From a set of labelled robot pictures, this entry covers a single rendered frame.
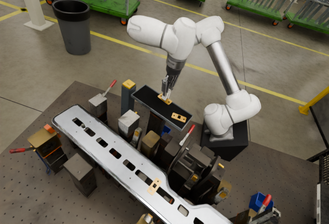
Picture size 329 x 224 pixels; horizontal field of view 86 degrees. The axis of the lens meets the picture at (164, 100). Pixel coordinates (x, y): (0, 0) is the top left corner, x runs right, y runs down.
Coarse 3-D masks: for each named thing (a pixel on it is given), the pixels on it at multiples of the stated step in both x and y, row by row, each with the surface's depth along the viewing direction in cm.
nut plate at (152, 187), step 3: (156, 180) 91; (159, 180) 91; (153, 183) 90; (156, 183) 90; (159, 183) 90; (150, 186) 89; (153, 186) 88; (156, 186) 89; (147, 189) 87; (150, 189) 88; (153, 189) 88; (156, 189) 88; (150, 192) 87; (153, 192) 87
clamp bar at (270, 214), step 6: (270, 210) 73; (276, 210) 72; (258, 216) 78; (264, 216) 75; (270, 216) 74; (276, 216) 71; (252, 222) 80; (258, 222) 79; (264, 222) 77; (276, 222) 69
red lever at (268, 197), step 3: (267, 195) 83; (270, 195) 83; (267, 198) 82; (270, 198) 82; (264, 201) 83; (267, 201) 82; (264, 204) 82; (267, 204) 82; (261, 207) 82; (264, 207) 82; (258, 210) 83; (261, 210) 82; (258, 213) 82; (255, 222) 81
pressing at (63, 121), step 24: (96, 120) 108; (96, 144) 98; (120, 144) 101; (120, 168) 92; (144, 168) 94; (144, 192) 87; (168, 192) 89; (168, 216) 82; (192, 216) 84; (216, 216) 86
